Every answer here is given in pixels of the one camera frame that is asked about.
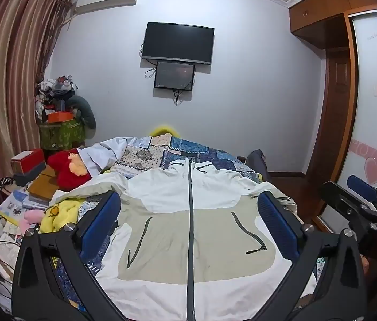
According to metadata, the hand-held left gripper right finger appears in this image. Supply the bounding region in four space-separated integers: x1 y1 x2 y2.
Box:
252 190 367 321

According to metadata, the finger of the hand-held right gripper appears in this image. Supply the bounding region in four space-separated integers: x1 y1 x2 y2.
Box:
347 175 377 205
320 181 377 224

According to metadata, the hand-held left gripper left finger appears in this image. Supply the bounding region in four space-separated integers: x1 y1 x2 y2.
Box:
11 190 132 321

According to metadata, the white and beige jacket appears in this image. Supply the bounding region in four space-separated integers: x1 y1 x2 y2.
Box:
46 159 319 321

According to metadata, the pile of mixed clothes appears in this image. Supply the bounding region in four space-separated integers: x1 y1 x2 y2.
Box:
35 75 80 114

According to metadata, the yellow printed blanket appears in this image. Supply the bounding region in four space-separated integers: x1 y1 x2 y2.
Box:
40 197 85 235

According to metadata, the dark grey bag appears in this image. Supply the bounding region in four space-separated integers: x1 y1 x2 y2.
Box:
245 149 269 183

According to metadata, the red plush toy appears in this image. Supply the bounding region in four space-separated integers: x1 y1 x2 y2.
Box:
47 147 92 189

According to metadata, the white shirt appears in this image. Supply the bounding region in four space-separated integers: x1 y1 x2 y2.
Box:
78 136 152 174

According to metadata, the brown cardboard box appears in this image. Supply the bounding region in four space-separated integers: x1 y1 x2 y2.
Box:
28 167 59 201

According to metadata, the pink plush toy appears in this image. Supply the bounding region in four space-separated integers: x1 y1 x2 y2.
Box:
18 209 47 233

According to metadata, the wooden room door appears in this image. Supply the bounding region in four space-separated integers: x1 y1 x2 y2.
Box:
309 48 351 181

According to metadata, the dark grey box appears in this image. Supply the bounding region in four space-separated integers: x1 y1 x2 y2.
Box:
14 162 47 186

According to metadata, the stack of magazines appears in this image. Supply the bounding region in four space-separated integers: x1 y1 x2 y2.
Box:
0 190 33 224

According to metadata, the green patterned box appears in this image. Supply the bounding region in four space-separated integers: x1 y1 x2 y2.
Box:
40 120 85 151

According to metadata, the red box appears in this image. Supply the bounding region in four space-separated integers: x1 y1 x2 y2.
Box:
11 149 46 174

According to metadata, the black white striped cloth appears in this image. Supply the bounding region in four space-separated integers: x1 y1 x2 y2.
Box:
0 175 13 198

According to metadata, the yellow cushion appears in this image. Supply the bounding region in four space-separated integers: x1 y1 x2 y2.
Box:
151 124 180 137

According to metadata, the wooden wardrobe with white door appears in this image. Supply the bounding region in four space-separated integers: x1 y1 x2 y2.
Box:
289 0 377 231

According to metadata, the orange box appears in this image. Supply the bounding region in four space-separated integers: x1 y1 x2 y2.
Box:
48 110 75 123

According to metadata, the blue patchwork blanket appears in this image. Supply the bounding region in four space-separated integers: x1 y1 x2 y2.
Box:
55 134 326 321

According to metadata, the grey neck pillow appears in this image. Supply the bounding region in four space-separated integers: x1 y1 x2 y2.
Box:
66 95 96 137

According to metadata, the striped brown curtain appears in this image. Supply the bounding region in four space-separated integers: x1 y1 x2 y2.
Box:
0 0 75 215

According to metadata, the small black wall monitor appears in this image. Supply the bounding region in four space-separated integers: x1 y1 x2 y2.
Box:
154 61 196 91

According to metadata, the large black wall monitor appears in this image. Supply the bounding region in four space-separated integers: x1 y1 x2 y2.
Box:
142 22 215 65

